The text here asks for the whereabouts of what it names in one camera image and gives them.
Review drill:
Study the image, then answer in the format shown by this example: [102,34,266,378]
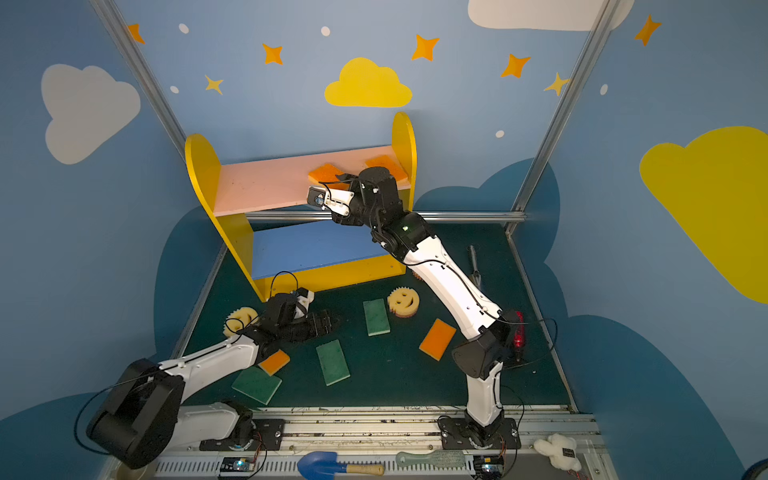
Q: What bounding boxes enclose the orange sponge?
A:
[258,349,291,376]
[419,319,456,361]
[308,163,345,189]
[365,155,409,184]

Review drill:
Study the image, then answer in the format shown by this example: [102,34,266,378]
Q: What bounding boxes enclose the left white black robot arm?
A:
[84,288,340,470]

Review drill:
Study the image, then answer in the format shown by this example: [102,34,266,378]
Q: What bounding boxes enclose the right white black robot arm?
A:
[316,167,516,429]

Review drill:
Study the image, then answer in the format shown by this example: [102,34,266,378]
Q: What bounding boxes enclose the yellow shelf with pink and blue boards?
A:
[185,112,418,301]

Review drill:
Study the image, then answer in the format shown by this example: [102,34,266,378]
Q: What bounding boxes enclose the green sponge centre front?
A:
[316,340,350,386]

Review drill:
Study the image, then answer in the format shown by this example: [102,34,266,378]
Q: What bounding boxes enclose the yellow smiley sponge left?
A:
[223,307,259,338]

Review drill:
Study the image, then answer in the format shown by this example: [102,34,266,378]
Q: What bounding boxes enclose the yellow smiley sponge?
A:
[387,287,420,318]
[223,307,259,338]

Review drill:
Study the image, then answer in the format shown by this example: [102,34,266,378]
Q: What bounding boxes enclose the green sponge centre upright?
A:
[363,299,391,337]

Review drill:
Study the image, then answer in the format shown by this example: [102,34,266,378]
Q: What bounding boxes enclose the green sponge left front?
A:
[232,367,283,405]

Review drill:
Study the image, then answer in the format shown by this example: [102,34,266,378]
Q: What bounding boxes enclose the yellow smiley sponge centre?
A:
[387,287,420,318]

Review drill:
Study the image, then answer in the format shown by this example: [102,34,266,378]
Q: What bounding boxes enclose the metal trowel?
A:
[468,245,482,290]

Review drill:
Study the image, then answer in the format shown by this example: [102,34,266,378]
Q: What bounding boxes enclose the blue toy shovel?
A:
[297,451,385,480]

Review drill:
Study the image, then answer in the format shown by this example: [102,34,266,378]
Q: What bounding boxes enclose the left circuit board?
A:
[218,457,256,478]

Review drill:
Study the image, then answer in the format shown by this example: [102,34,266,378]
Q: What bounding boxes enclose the circuit board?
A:
[472,456,505,480]
[218,457,256,478]

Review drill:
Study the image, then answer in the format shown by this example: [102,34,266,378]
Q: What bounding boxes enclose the red bottle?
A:
[512,311,526,354]

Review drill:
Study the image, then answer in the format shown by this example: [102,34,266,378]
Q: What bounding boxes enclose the right circuit board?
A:
[472,456,505,480]

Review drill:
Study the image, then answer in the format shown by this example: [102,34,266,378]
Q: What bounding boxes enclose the white plush toy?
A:
[533,433,582,472]

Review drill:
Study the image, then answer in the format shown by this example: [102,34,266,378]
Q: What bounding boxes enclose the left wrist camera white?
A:
[294,287,315,316]

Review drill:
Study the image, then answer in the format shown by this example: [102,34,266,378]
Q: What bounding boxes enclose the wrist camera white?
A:
[307,185,355,217]
[294,287,315,316]

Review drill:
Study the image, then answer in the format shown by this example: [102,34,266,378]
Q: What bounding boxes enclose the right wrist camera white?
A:
[307,185,355,217]

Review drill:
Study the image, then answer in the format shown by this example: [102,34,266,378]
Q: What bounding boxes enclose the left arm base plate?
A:
[199,418,287,452]

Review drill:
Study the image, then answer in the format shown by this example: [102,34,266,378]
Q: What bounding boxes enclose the aluminium frame rail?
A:
[245,210,526,224]

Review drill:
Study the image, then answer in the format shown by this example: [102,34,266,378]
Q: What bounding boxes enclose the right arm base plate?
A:
[436,413,521,450]

